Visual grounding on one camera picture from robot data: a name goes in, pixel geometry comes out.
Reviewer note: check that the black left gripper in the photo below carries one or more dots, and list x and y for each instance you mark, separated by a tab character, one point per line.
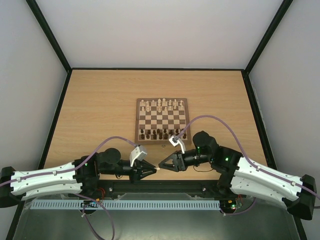
143	166

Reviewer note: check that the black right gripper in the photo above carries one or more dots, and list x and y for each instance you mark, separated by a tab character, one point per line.
179	161

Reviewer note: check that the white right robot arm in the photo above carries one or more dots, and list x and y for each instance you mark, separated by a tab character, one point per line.
239	175

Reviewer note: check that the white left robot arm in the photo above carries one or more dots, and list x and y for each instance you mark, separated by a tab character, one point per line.
78	177

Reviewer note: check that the wooden chess board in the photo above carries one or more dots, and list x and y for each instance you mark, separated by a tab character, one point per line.
160	125

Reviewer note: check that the clear plastic sheet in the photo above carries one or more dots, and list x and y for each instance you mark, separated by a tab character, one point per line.
270	202

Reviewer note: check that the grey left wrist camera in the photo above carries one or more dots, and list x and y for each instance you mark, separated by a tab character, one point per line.
137	154

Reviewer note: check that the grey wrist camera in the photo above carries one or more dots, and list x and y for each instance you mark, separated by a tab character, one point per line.
137	154
176	141

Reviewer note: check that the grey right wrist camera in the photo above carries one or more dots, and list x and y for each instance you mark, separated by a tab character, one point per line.
176	141

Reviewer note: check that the black enclosure frame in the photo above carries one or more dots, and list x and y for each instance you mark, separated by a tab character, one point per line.
80	75

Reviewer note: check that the white slotted cable duct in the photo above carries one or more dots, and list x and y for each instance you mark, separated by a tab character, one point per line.
73	204

